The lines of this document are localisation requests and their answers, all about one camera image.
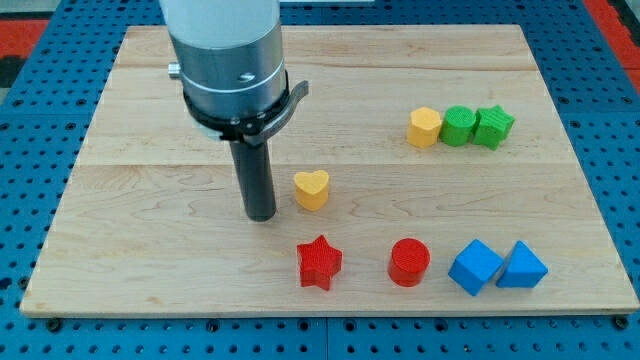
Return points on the blue cube block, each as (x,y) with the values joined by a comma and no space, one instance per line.
(475,266)

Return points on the yellow hexagon block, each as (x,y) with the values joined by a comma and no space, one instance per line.
(424,127)

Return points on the red cylinder block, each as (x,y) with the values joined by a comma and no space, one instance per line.
(409,261)

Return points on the green cylinder block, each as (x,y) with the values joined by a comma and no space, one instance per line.
(458,124)

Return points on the green star block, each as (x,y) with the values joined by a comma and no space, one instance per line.
(493,126)

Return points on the black clamp bracket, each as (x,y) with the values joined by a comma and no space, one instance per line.
(265,125)

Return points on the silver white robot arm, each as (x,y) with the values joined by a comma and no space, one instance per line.
(231,62)

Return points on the wooden board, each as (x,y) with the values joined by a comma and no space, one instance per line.
(152,225)

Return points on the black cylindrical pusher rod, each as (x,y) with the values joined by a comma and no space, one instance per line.
(253,170)

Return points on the blue triangle block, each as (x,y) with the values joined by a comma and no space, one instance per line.
(523,269)

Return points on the yellow heart block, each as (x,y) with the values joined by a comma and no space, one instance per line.
(312,189)

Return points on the red star block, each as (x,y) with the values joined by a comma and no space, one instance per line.
(318,263)

